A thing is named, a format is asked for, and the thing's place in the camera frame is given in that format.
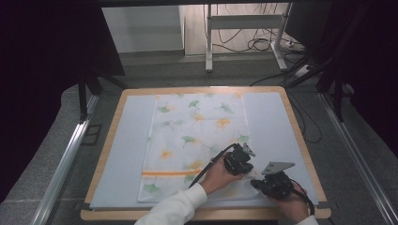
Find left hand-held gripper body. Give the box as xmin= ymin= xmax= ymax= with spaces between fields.
xmin=222 ymin=142 xmax=256 ymax=176

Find white leaf-print cloth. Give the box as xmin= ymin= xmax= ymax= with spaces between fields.
xmin=137 ymin=92 xmax=263 ymax=204

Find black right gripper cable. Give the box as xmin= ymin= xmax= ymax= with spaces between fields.
xmin=289 ymin=178 xmax=315 ymax=217

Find white cabinet panel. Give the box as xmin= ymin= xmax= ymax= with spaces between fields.
xmin=101 ymin=5 xmax=186 ymax=54

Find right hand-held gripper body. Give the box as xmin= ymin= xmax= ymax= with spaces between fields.
xmin=262 ymin=161 xmax=297 ymax=199

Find black floor cables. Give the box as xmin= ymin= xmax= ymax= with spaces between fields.
xmin=215 ymin=3 xmax=306 ymax=54

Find black floor plate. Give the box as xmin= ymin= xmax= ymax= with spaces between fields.
xmin=82 ymin=124 xmax=103 ymax=146

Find dark curtain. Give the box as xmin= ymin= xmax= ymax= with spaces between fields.
xmin=0 ymin=0 xmax=126 ymax=204
xmin=285 ymin=0 xmax=398 ymax=158

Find pale blue table mat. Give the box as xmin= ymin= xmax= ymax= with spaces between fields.
xmin=88 ymin=92 xmax=320 ymax=210

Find thin black floor cable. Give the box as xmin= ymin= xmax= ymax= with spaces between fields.
xmin=289 ymin=92 xmax=324 ymax=144

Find black metal stand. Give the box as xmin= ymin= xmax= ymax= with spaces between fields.
xmin=76 ymin=69 xmax=130 ymax=124
xmin=283 ymin=6 xmax=370 ymax=124

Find person's right hand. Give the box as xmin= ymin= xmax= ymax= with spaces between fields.
xmin=268 ymin=189 xmax=311 ymax=224

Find person's left hand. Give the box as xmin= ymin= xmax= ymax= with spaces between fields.
xmin=200 ymin=157 xmax=244 ymax=197

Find aluminium floor rail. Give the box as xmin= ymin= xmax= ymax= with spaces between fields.
xmin=318 ymin=92 xmax=398 ymax=225
xmin=30 ymin=93 xmax=100 ymax=225

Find white metal desk frame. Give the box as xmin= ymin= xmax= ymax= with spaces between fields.
xmin=205 ymin=3 xmax=293 ymax=73

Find white power strip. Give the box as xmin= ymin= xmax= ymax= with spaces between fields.
xmin=293 ymin=64 xmax=314 ymax=79

